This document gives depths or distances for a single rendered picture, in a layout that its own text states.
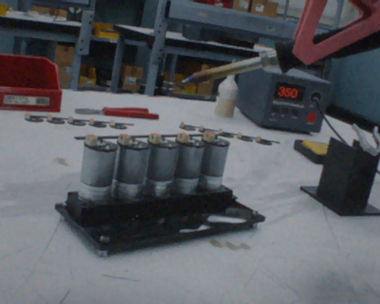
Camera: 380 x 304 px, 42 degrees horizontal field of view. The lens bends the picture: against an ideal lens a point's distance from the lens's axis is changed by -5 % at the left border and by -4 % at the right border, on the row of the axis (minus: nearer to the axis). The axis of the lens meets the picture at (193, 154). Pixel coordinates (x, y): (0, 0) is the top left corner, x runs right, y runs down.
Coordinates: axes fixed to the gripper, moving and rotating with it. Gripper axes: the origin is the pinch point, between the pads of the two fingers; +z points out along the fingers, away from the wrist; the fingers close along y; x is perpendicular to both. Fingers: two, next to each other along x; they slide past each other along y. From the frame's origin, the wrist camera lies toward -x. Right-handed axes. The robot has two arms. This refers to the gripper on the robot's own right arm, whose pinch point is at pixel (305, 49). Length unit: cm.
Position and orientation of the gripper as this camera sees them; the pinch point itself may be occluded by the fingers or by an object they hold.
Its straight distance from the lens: 38.5
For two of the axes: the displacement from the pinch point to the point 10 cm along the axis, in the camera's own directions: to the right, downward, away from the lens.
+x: 7.7, 6.3, 0.9
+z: -6.3, 7.3, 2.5
